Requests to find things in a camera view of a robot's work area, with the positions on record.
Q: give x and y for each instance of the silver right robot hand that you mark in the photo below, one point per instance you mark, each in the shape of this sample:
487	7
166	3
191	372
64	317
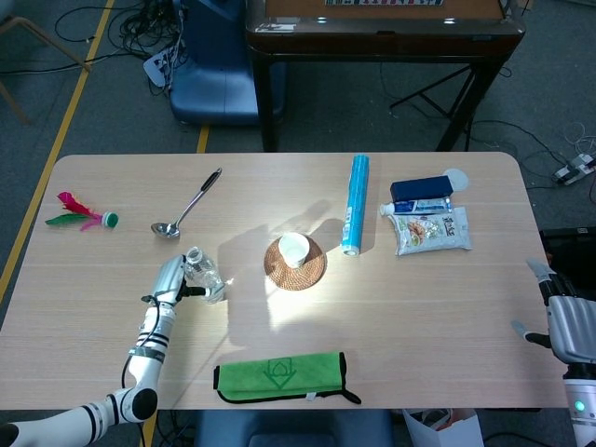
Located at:
572	321

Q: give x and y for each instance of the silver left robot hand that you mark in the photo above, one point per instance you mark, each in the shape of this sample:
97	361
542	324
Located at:
170	279

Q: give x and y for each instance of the clear plastic bottle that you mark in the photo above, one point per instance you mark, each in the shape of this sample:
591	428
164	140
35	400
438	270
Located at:
207	274

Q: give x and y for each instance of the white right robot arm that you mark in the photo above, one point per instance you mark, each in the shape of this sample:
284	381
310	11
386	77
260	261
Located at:
579	405

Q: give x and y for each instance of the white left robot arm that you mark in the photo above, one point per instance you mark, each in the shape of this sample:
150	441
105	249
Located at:
149	344

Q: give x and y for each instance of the white paper cup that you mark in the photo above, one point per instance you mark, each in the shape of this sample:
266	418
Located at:
294	247

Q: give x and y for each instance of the black box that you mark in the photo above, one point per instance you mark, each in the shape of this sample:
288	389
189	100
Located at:
572	251

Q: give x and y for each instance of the feather shuttlecock green base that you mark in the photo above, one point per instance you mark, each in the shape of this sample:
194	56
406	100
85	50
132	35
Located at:
111	220

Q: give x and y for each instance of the round woven rattan coaster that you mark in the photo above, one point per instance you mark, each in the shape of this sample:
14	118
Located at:
288	279

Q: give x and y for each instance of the green microfiber cloth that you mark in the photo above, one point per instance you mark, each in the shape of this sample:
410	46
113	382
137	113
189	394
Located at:
251	377

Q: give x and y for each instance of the grey power strip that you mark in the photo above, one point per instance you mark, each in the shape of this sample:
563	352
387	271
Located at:
570	171

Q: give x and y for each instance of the white paper bag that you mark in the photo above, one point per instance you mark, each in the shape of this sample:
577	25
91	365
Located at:
461	430

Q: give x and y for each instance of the white snack bag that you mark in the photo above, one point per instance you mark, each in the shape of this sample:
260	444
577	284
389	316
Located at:
433	233

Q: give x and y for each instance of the white round disc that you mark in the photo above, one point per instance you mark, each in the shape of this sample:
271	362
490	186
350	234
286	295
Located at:
461	179

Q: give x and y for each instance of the blue padded seat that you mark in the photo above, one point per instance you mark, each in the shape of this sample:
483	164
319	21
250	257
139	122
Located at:
279	428

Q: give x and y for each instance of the white blue toothpaste tube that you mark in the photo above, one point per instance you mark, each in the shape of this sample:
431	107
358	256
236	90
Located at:
423	206

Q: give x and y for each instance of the blue cylindrical wrap roll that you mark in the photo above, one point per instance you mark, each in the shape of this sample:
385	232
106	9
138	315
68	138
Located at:
356	205

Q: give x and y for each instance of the dark blue rectangular box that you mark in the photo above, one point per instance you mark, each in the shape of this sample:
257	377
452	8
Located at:
421	188

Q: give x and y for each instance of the white power strip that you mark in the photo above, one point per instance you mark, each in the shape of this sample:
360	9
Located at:
156	70

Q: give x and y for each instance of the white chair wooden legs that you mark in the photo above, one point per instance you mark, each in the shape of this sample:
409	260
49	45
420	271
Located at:
46	39

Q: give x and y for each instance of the black tripod stand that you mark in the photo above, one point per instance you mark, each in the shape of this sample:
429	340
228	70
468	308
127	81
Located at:
421	95

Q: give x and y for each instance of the dark wooden mahjong table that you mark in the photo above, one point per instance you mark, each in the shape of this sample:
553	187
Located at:
382	44

